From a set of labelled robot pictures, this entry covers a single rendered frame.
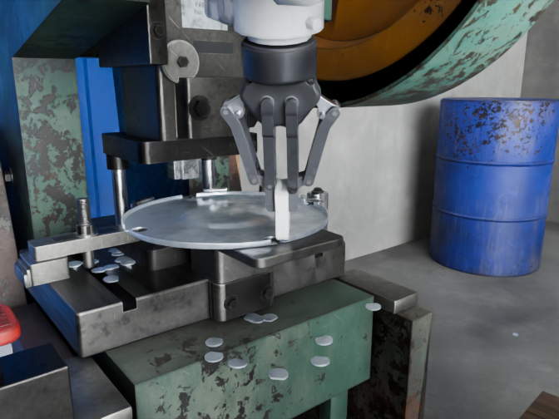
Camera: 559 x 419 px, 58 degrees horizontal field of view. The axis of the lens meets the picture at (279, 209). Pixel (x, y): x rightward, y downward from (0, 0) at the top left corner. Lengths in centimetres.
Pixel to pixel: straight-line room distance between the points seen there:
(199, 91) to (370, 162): 221
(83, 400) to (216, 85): 42
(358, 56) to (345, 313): 46
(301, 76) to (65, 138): 53
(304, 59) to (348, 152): 223
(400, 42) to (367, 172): 198
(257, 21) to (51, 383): 39
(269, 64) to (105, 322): 37
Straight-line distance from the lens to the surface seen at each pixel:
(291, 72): 50
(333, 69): 102
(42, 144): 93
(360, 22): 102
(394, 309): 82
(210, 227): 68
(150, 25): 67
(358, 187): 282
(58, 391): 56
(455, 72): 93
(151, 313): 69
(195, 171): 81
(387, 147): 295
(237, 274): 70
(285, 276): 80
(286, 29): 48
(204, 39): 75
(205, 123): 71
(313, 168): 57
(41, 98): 93
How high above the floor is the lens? 97
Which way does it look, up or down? 14 degrees down
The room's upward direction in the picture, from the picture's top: straight up
